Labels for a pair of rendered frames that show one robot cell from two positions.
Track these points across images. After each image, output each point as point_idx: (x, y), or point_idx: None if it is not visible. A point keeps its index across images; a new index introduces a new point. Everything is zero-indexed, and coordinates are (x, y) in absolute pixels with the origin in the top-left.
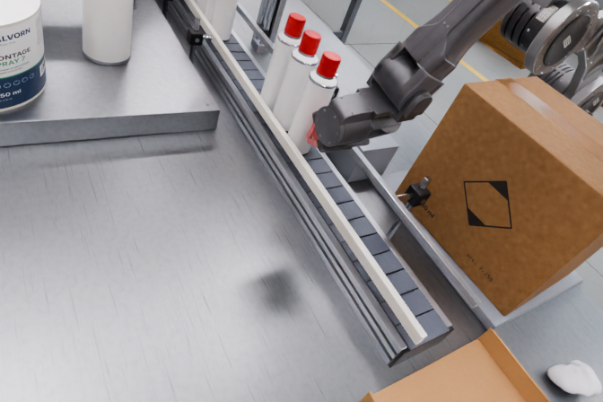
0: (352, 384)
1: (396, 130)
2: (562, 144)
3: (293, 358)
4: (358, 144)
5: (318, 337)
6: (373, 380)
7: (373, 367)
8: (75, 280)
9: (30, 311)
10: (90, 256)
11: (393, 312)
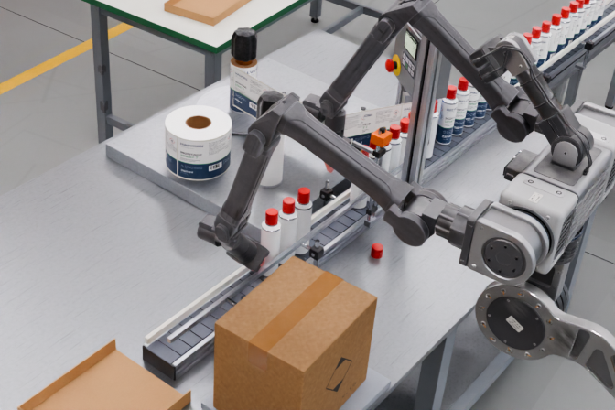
0: (124, 345)
1: (228, 250)
2: (268, 300)
3: (125, 321)
4: (248, 265)
5: (143, 328)
6: (131, 353)
7: (139, 352)
8: (120, 245)
9: (99, 242)
10: (134, 243)
11: (165, 337)
